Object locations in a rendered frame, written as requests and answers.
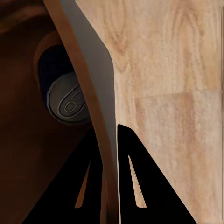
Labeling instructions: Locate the can of soda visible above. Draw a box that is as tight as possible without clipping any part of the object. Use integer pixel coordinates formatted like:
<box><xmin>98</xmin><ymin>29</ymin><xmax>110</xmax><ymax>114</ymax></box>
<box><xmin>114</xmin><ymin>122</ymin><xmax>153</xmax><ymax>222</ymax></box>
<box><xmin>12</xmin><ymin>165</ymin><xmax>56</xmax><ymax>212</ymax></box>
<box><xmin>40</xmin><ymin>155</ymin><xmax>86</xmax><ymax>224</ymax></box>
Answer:
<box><xmin>38</xmin><ymin>45</ymin><xmax>91</xmax><ymax>125</ymax></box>

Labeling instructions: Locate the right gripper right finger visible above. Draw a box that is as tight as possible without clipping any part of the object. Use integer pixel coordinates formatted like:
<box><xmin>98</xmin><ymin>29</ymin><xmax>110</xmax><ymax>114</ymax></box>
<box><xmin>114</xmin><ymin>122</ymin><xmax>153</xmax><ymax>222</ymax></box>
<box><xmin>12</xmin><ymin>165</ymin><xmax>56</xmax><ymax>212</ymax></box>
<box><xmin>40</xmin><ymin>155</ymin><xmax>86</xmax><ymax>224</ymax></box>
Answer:
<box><xmin>117</xmin><ymin>124</ymin><xmax>196</xmax><ymax>224</ymax></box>

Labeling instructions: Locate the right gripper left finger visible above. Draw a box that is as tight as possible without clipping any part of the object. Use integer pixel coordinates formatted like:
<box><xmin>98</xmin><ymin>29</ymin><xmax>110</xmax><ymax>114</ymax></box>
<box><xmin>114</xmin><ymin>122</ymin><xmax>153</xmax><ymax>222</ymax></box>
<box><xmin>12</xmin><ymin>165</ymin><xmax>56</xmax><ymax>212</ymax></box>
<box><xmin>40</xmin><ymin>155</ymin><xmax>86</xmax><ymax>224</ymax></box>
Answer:
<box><xmin>22</xmin><ymin>128</ymin><xmax>103</xmax><ymax>224</ymax></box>

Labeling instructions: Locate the trash can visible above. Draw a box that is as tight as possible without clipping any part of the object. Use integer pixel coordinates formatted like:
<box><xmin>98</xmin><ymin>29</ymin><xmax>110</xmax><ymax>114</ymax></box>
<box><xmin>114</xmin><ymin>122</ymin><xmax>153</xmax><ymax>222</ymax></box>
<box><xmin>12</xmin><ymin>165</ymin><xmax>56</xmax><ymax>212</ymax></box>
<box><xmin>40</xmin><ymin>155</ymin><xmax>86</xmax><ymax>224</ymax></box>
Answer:
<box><xmin>0</xmin><ymin>0</ymin><xmax>119</xmax><ymax>224</ymax></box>

